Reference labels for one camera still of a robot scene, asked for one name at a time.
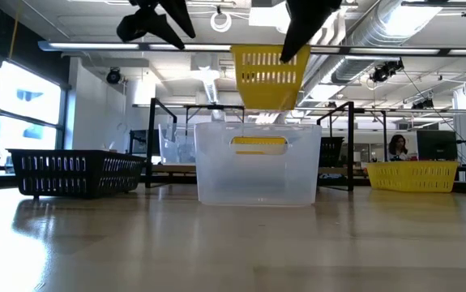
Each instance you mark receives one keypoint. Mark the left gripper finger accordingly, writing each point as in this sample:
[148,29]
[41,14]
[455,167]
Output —
[180,14]
[151,28]

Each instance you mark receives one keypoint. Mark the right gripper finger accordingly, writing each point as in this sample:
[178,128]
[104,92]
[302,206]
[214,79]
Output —
[305,20]

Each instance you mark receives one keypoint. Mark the clear plastic bin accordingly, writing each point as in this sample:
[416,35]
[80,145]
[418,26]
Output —
[257,182]
[176,146]

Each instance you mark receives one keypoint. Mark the black metal wooden shelf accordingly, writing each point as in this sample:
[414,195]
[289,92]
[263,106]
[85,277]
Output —
[150,154]

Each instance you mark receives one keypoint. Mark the black ceiling spotlight cluster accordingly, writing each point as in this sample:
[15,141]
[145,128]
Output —
[423,104]
[384,72]

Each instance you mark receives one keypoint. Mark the large bright window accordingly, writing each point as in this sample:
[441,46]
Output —
[26,93]

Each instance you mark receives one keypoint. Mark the person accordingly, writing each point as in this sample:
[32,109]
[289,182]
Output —
[397,146]

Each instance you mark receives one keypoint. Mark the black computer monitor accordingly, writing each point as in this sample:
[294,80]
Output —
[437,144]

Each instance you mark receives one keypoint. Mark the black round ceiling camera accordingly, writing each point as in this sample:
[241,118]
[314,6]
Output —
[114,76]

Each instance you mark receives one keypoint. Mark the silver ventilation duct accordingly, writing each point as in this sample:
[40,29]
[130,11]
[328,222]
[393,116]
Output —
[378,32]

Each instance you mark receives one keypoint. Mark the black background metal frame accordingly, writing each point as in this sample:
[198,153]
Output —
[384,121]
[216,107]

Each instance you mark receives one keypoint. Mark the black aluminium rig frame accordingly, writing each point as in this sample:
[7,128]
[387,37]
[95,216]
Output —
[1,181]

